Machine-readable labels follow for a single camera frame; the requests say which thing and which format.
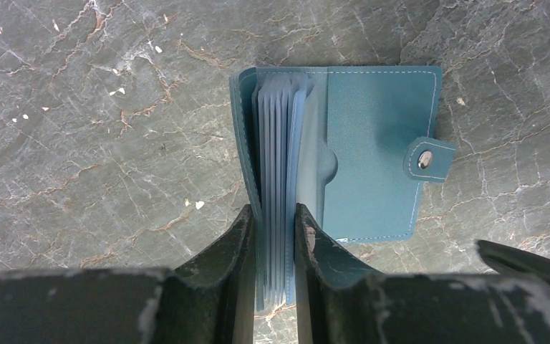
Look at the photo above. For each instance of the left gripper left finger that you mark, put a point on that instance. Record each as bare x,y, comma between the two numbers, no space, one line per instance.
208,299

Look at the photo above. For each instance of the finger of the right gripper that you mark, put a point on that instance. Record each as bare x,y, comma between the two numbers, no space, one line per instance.
505,259

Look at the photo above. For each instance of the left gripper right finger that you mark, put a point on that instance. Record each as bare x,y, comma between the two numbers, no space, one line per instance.
340,299

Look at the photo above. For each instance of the teal card holder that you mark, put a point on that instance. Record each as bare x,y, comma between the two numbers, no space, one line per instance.
355,145

